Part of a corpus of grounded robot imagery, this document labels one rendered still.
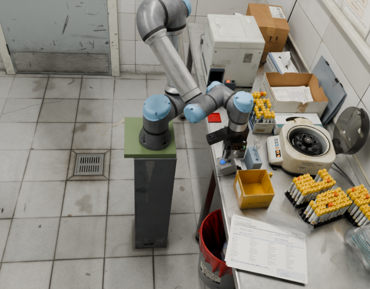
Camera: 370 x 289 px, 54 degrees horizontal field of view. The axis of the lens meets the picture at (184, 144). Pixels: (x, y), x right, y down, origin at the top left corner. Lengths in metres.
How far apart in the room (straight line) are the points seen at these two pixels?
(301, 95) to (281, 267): 1.02
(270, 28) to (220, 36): 0.53
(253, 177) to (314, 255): 0.39
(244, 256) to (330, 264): 0.34
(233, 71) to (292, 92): 0.35
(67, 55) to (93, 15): 0.47
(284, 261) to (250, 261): 0.13
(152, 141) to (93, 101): 1.74
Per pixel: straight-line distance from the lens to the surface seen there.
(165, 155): 1.68
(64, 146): 2.97
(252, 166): 1.63
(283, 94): 2.09
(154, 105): 1.56
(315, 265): 1.55
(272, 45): 2.49
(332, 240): 1.63
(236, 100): 1.37
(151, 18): 1.37
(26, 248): 2.52
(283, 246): 1.52
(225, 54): 2.00
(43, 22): 3.39
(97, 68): 3.57
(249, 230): 1.51
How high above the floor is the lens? 2.15
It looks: 47 degrees down
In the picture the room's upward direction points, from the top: 8 degrees clockwise
